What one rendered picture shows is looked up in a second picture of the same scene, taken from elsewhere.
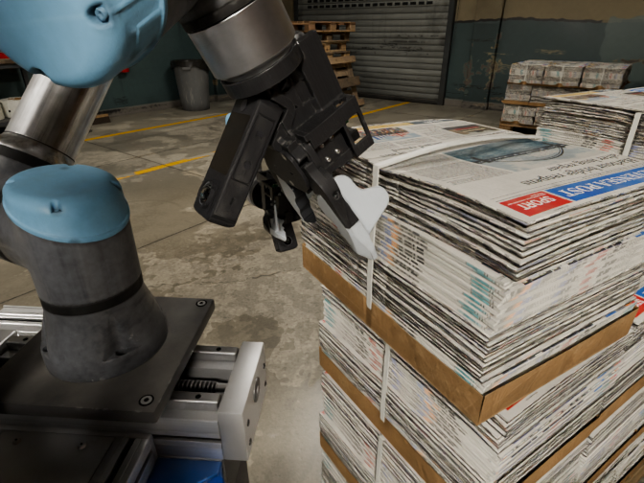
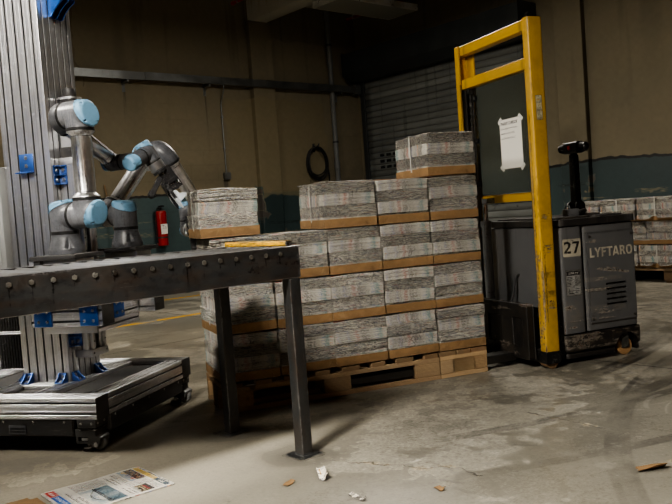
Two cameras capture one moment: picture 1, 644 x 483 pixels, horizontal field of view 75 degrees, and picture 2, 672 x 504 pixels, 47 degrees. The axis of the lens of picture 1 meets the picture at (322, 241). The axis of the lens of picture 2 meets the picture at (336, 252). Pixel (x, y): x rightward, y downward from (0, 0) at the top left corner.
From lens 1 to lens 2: 3.43 m
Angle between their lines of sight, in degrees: 26
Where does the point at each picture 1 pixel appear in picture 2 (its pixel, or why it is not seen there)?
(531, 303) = (208, 209)
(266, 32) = (158, 165)
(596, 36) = not seen: outside the picture
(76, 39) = (131, 165)
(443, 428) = not seen: hidden behind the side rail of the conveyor
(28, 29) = (127, 165)
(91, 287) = (126, 222)
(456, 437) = not seen: hidden behind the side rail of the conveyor
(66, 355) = (118, 240)
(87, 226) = (127, 207)
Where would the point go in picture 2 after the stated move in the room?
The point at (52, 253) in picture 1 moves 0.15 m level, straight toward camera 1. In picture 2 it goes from (119, 213) to (124, 212)
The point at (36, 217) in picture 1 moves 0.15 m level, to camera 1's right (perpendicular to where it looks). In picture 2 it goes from (118, 204) to (146, 202)
